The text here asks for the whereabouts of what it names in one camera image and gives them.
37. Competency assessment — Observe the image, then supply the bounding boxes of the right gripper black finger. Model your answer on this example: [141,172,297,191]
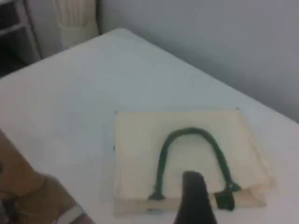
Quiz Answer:
[172,171,218,224]

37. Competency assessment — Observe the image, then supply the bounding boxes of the white canvas handbag green handles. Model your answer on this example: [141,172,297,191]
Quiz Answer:
[113,107,276,217]

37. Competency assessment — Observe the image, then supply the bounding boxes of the cream ribbed cloth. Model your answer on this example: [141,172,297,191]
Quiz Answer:
[53,0,99,51]

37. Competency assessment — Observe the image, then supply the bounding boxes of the dark shelf unit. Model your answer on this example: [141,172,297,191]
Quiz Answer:
[0,0,43,77]

